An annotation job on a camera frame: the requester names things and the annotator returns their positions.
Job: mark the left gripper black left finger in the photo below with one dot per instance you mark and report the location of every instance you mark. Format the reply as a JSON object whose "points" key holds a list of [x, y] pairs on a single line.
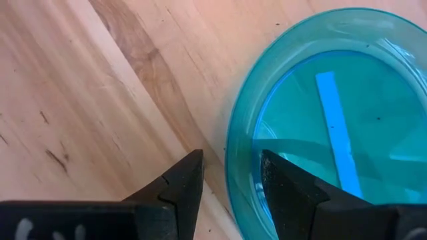
{"points": [[187, 186]]}

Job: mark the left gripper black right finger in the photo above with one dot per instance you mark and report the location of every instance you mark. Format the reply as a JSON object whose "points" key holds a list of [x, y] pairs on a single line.
{"points": [[290, 200]]}

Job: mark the clear blue plastic plate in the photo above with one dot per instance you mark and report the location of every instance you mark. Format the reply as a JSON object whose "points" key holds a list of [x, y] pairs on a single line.
{"points": [[300, 100]]}

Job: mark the blue tape strip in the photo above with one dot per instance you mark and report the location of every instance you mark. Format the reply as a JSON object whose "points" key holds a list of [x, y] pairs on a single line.
{"points": [[337, 133]]}

